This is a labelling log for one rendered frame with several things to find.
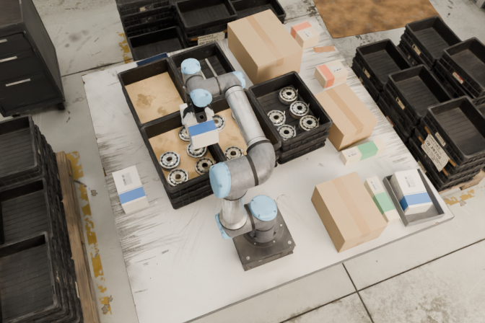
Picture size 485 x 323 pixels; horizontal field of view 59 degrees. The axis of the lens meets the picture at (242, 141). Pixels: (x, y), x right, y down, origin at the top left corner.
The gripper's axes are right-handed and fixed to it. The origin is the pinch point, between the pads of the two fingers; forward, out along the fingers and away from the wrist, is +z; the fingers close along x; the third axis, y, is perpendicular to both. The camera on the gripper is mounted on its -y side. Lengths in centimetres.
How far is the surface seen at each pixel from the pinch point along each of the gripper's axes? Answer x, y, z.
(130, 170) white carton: 36.6, 5.7, 31.6
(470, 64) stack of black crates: -203, 25, 61
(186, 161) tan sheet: 9.2, -1.7, 27.7
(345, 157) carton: -71, -24, 35
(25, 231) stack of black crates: 104, 14, 72
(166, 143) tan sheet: 15.7, 12.8, 27.5
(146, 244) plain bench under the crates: 39, -31, 41
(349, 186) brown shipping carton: -60, -44, 25
